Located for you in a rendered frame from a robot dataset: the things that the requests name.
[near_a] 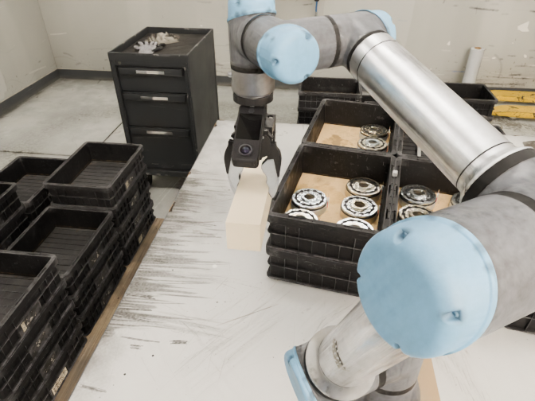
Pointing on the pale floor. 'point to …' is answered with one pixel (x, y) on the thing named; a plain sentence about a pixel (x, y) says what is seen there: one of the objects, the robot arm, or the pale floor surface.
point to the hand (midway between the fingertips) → (253, 193)
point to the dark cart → (167, 97)
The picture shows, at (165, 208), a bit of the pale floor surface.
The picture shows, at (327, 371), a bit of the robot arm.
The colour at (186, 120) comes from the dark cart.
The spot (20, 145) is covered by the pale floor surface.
